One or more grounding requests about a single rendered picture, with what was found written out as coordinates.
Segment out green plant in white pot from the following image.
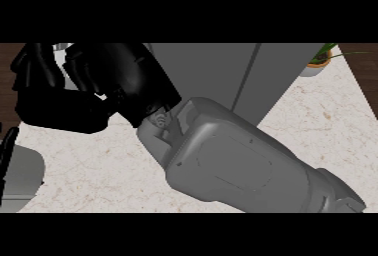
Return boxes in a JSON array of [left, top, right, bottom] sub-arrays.
[[297, 42, 376, 78]]

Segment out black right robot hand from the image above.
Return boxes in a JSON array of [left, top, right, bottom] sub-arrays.
[[9, 42, 185, 135]]

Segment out dark grey cabinet door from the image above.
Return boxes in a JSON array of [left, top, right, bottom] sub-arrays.
[[144, 42, 262, 111], [232, 42, 328, 128]]

